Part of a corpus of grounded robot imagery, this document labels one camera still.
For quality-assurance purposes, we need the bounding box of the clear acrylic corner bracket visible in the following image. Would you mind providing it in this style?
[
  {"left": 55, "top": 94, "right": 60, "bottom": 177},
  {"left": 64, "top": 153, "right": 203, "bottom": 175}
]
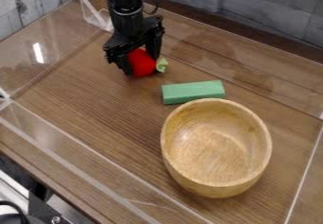
[{"left": 80, "top": 0, "right": 114, "bottom": 32}]

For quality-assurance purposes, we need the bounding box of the clear acrylic enclosure wall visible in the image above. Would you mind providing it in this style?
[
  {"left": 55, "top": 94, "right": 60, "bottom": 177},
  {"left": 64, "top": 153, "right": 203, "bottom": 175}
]
[{"left": 0, "top": 0, "right": 323, "bottom": 224}]

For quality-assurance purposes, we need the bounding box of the black cable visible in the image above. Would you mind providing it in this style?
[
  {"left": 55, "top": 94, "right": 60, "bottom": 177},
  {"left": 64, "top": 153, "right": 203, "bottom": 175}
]
[{"left": 143, "top": 0, "right": 161, "bottom": 16}]

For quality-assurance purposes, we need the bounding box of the black metal mount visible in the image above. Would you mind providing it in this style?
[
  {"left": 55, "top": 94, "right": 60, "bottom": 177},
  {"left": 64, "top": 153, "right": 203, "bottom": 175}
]
[{"left": 28, "top": 193, "right": 74, "bottom": 224}]

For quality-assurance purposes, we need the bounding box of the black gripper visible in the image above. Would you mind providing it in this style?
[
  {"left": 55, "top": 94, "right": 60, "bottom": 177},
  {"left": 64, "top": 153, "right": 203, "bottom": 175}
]
[{"left": 103, "top": 11, "right": 166, "bottom": 76}]

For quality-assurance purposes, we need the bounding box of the wooden bowl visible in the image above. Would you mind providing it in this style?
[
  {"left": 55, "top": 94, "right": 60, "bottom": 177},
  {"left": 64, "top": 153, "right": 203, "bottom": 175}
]
[{"left": 161, "top": 98, "right": 273, "bottom": 198}]

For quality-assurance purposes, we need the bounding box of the red felt strawberry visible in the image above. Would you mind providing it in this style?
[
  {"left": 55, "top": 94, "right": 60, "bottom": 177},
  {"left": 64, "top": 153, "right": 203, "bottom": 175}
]
[{"left": 127, "top": 48, "right": 169, "bottom": 78}]

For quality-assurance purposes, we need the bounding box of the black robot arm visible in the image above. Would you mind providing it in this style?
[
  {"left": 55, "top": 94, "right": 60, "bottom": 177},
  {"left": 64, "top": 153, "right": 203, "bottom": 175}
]
[{"left": 103, "top": 0, "right": 166, "bottom": 77}]

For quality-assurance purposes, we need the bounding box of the green rectangular block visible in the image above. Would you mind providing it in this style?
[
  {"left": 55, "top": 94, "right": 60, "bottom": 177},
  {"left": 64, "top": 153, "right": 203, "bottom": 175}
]
[{"left": 162, "top": 80, "right": 226, "bottom": 105}]

